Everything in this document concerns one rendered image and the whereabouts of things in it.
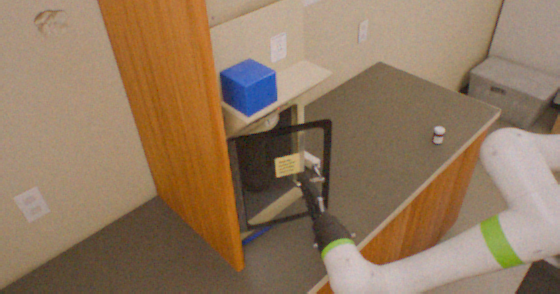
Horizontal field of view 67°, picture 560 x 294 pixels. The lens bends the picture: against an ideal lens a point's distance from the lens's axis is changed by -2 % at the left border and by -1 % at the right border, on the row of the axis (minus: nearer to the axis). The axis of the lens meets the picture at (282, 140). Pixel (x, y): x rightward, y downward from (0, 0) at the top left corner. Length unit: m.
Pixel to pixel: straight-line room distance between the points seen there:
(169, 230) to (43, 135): 0.52
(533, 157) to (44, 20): 1.23
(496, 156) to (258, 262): 0.80
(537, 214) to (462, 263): 0.19
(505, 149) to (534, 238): 0.19
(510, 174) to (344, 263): 0.42
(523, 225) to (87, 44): 1.21
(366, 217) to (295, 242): 0.28
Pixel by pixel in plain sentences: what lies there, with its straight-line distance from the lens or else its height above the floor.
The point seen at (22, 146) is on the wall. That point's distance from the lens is 1.43.
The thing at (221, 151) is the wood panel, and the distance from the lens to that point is 1.05.
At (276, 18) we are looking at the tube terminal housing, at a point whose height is 1.67.
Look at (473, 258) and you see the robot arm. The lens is 1.05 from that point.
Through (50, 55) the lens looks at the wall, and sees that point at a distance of 1.34.
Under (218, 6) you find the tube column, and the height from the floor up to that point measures 1.75.
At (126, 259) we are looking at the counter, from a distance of 1.55.
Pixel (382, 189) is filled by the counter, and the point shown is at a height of 0.94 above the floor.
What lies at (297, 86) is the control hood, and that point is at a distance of 1.15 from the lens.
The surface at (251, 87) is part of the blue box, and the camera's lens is 1.00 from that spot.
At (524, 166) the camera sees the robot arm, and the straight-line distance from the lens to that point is 1.02.
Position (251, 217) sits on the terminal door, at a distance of 1.40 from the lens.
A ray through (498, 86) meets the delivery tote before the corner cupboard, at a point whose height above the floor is 0.29.
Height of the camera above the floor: 2.12
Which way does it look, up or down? 39 degrees down
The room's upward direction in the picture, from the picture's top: 2 degrees counter-clockwise
